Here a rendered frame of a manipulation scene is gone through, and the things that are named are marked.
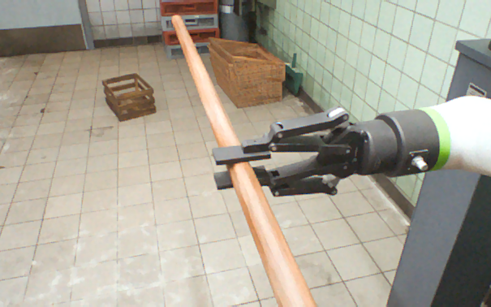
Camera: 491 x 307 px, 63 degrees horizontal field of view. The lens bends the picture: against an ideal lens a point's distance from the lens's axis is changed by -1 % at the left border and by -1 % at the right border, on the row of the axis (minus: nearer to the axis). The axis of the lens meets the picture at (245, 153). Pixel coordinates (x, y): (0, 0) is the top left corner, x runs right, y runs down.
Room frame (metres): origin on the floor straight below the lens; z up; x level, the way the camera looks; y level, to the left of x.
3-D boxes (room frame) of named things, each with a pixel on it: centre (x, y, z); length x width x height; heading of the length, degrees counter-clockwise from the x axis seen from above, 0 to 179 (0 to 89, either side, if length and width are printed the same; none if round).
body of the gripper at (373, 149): (0.47, -0.15, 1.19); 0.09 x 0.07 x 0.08; 104
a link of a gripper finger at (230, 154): (0.43, 0.01, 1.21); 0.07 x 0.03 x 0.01; 104
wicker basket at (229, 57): (3.34, 0.00, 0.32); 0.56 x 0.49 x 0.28; 23
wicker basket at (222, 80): (3.34, 0.01, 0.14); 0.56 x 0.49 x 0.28; 21
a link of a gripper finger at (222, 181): (0.43, 0.01, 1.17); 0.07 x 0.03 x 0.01; 104
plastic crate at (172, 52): (4.51, 0.62, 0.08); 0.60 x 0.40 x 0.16; 107
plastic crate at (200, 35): (4.51, 0.62, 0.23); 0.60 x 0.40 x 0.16; 105
